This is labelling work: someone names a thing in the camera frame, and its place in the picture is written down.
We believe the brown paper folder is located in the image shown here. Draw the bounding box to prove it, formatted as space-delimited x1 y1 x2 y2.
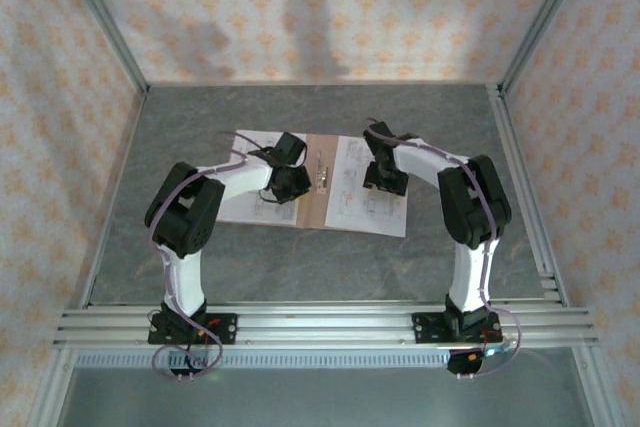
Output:
294 132 343 232

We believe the white printed drawing sheet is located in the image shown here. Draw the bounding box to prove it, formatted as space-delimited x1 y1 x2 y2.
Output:
323 134 410 239
216 128 308 227

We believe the metal folder clip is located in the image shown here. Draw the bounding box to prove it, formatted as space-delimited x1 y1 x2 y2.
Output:
313 148 333 197

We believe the thin aluminium side strip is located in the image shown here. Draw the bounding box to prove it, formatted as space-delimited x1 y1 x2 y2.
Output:
74 89 150 309

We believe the black connector block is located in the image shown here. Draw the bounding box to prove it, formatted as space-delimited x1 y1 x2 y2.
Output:
169 352 211 381
447 348 494 381

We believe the grey metal lower panel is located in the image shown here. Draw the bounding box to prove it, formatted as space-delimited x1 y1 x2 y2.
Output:
54 365 596 427

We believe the aluminium front rail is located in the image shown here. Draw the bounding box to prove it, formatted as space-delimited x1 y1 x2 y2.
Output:
52 299 599 351

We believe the wide aluminium side rail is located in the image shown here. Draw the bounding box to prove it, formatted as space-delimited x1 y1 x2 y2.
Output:
487 84 571 308

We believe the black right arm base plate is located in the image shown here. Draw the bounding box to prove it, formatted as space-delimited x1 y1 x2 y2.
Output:
411 311 501 346

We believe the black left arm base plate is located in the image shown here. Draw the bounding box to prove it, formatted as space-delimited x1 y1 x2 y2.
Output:
147 313 238 347

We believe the grey slotted cable duct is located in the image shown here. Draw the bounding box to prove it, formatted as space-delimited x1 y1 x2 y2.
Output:
69 350 451 371

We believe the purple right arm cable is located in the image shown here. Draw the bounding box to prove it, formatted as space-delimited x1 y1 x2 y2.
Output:
364 118 522 381

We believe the aluminium upright frame post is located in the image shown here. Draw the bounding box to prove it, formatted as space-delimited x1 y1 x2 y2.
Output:
53 0 151 96
499 0 597 96

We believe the aluminium lower frame leg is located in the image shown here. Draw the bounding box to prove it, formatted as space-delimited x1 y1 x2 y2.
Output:
29 346 76 427
572 346 626 427

